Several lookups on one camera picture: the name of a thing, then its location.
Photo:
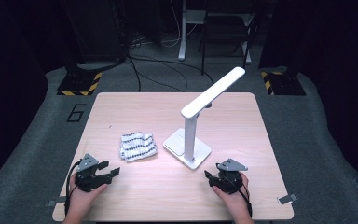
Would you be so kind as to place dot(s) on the person's left hand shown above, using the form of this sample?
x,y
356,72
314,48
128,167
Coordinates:
x,y
80,200

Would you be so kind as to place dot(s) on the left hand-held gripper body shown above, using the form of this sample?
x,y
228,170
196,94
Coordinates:
x,y
88,180

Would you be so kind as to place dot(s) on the white desk frame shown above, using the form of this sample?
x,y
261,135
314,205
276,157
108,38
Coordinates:
x,y
182,37

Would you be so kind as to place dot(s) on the black chair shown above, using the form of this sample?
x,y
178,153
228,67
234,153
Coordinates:
x,y
227,25

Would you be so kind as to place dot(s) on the person's right hand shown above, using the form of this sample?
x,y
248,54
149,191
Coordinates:
x,y
237,202

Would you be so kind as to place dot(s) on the black equipment cabinet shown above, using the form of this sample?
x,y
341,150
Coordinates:
x,y
96,31

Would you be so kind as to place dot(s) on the grey tape piece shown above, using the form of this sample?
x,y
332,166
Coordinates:
x,y
287,199
56,202

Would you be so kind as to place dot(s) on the white desk lamp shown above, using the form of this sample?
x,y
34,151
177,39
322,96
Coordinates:
x,y
190,140

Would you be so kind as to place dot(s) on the striped white cloth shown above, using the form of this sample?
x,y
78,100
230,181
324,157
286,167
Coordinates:
x,y
138,146

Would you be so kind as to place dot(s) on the black stand base striped edge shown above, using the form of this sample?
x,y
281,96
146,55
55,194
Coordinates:
x,y
287,85
77,84

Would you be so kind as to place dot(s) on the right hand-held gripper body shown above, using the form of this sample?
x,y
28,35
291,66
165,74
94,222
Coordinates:
x,y
230,180

